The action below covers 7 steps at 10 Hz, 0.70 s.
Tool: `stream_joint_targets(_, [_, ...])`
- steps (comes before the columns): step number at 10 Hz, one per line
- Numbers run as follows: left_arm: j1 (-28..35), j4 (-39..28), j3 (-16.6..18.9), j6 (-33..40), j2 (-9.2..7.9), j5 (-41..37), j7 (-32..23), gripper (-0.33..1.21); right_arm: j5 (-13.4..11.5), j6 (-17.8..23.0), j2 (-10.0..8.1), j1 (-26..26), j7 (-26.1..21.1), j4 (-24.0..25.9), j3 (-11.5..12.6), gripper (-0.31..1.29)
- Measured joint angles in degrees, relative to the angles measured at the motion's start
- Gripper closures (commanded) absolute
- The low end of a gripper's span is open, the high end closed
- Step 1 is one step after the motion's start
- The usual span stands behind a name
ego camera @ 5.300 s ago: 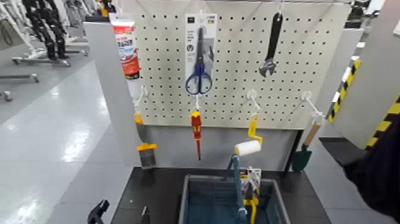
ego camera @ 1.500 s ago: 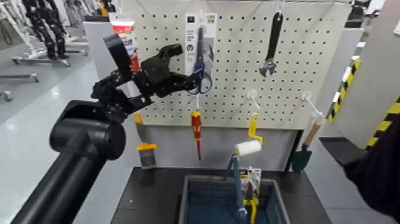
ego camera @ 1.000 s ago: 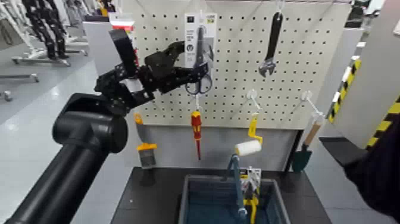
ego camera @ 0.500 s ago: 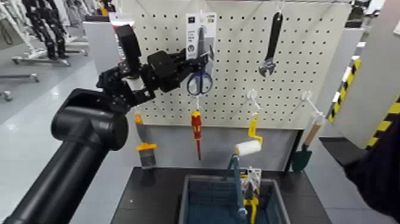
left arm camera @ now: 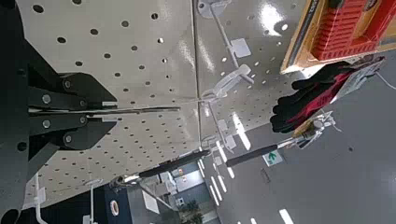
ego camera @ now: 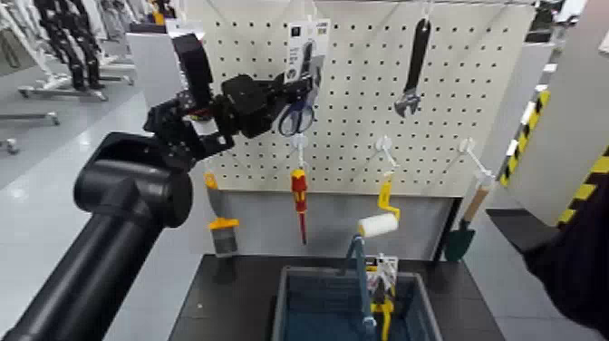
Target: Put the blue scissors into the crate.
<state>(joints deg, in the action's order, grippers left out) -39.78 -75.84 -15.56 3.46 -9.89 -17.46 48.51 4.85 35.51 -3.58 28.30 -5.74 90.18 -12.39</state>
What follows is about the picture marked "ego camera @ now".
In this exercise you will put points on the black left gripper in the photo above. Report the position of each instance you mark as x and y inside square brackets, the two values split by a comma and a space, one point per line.
[252, 105]

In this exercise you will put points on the blue scissors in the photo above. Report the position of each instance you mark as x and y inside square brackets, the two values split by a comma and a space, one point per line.
[304, 38]

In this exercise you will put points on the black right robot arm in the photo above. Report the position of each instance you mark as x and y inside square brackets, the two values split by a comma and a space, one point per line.
[580, 266]

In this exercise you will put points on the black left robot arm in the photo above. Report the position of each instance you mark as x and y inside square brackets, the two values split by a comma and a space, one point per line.
[95, 266]

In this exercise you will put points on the teal plastic crate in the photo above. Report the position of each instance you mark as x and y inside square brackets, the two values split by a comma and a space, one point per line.
[314, 309]

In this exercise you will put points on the white pegboard hook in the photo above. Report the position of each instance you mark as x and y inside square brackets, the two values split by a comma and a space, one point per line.
[311, 9]
[383, 144]
[467, 145]
[299, 143]
[424, 9]

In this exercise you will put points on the beige perforated pegboard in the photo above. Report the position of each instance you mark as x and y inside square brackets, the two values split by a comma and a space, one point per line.
[357, 119]

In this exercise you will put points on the red yellow screwdriver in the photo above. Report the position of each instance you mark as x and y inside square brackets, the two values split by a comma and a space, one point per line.
[299, 190]

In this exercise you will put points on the yellow grey scraper brush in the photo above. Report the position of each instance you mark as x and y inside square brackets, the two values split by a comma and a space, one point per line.
[223, 238]

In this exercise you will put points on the black humanoid robot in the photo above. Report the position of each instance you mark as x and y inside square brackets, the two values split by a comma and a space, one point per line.
[71, 47]

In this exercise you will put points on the grey wheeled stand base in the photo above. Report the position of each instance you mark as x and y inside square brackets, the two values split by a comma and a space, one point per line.
[28, 116]
[62, 92]

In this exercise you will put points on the yellow pliers on card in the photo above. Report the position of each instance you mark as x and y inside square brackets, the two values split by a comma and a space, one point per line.
[383, 309]

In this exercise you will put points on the grey panel with hazard tape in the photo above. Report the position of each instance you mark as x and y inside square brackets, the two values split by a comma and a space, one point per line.
[571, 95]

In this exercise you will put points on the white humanoid robot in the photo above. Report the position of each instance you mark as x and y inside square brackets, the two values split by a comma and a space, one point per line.
[19, 28]

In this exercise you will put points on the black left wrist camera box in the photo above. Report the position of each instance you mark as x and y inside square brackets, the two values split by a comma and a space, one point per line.
[192, 66]

